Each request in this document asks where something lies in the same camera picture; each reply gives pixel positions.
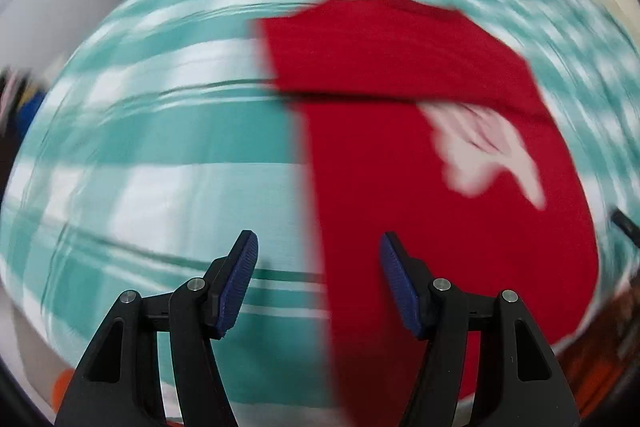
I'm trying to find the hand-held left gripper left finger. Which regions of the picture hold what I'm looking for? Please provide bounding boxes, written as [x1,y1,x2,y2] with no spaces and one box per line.
[55,230,259,427]

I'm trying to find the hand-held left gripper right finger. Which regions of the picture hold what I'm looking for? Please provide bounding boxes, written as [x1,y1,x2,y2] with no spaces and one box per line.
[379,232,581,427]

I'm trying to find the red rabbit-print sweater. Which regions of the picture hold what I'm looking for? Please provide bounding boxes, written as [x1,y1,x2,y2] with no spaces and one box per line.
[252,0,601,427]

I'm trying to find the mixed clothes heap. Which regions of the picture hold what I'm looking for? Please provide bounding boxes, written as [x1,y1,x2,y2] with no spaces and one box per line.
[0,66,47,152]

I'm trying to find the teal checked blanket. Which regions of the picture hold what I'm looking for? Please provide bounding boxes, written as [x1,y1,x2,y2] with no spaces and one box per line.
[0,0,640,423]

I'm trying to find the person's orange pants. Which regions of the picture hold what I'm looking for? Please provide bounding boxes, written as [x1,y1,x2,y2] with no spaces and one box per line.
[52,292,640,413]

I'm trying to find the smartphone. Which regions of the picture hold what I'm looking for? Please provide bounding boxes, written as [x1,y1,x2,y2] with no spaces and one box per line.
[611,207,640,250]

